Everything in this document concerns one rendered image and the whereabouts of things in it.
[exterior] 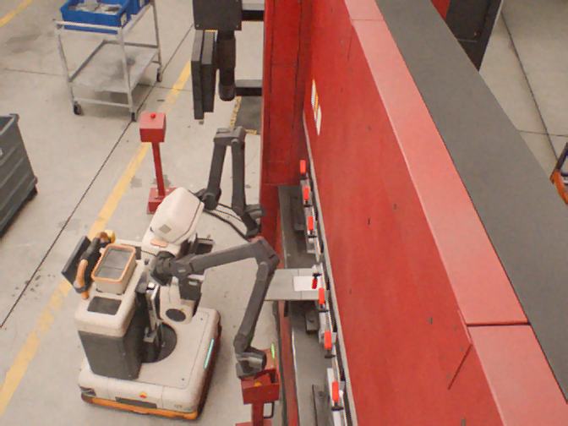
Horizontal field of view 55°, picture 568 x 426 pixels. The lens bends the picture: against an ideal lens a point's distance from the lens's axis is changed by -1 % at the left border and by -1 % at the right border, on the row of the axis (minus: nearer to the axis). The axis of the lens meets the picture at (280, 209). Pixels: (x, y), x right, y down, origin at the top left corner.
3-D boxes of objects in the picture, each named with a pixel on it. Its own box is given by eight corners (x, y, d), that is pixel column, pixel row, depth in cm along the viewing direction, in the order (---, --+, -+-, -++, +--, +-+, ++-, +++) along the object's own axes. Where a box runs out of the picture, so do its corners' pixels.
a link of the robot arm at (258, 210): (235, 196, 262) (232, 208, 255) (257, 190, 257) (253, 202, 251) (246, 214, 268) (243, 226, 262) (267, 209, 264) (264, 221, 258)
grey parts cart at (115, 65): (106, 71, 587) (90, -19, 523) (166, 78, 582) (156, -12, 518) (70, 116, 521) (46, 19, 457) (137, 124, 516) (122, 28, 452)
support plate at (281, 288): (261, 270, 258) (261, 269, 258) (316, 270, 261) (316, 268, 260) (262, 301, 245) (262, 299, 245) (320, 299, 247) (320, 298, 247)
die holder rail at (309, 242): (298, 191, 320) (300, 178, 314) (308, 190, 321) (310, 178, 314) (307, 253, 284) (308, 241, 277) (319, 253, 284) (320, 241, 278)
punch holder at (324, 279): (319, 275, 234) (322, 248, 223) (338, 274, 235) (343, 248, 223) (323, 303, 223) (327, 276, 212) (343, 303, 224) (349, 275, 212)
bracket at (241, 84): (236, 89, 351) (236, 79, 346) (274, 89, 353) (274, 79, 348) (236, 123, 322) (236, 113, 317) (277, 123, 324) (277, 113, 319)
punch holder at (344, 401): (338, 406, 190) (344, 381, 179) (362, 405, 190) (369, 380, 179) (344, 449, 179) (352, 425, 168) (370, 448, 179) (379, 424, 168)
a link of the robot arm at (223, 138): (217, 118, 234) (211, 132, 227) (248, 127, 235) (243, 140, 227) (204, 194, 264) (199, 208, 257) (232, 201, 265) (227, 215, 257)
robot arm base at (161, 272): (158, 253, 234) (149, 275, 225) (172, 248, 230) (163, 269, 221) (172, 266, 238) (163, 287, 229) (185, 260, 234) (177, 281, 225)
